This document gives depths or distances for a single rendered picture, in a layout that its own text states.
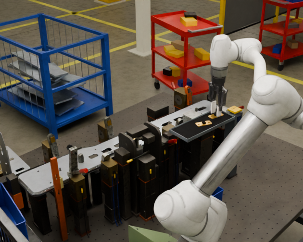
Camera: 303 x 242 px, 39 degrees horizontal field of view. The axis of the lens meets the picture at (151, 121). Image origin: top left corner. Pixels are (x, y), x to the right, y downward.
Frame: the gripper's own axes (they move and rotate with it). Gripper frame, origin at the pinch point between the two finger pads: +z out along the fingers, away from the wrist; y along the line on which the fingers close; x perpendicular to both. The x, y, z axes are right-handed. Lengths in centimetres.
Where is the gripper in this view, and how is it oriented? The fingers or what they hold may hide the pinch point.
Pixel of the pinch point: (216, 109)
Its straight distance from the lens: 239.7
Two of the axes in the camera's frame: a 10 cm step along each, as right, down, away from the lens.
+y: -5.4, -4.0, 7.4
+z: 0.1, 8.7, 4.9
